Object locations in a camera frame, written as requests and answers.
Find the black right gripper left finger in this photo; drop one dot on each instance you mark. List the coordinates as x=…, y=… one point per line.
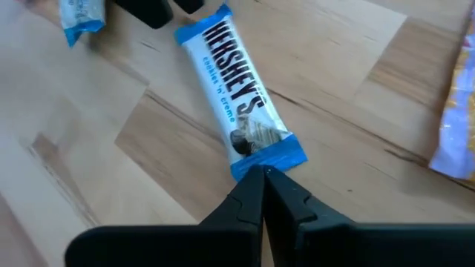
x=222, y=241

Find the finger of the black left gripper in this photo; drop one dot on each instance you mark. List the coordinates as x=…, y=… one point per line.
x=148, y=13
x=189, y=5

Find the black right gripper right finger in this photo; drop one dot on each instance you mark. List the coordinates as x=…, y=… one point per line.
x=334, y=244

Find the white blue Hershey's bar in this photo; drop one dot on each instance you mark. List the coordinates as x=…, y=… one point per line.
x=81, y=15
x=237, y=92

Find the yellow Sour Patch candy pack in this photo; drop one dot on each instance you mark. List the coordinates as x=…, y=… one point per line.
x=460, y=130

